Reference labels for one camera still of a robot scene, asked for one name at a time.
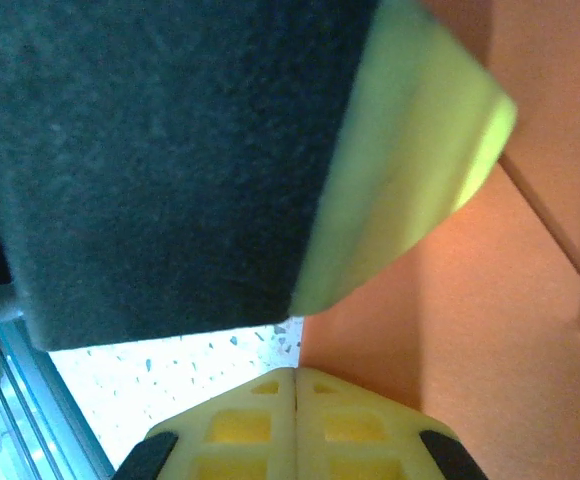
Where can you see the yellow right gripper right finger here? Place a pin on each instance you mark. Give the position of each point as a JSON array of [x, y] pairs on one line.
[[355, 430]]

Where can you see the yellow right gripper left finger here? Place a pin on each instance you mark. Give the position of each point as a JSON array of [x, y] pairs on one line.
[[240, 430]]

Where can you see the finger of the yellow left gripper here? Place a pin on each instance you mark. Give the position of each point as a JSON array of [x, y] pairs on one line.
[[170, 150]]

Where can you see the aluminium front rail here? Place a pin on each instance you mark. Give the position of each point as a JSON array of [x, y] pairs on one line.
[[35, 400]]

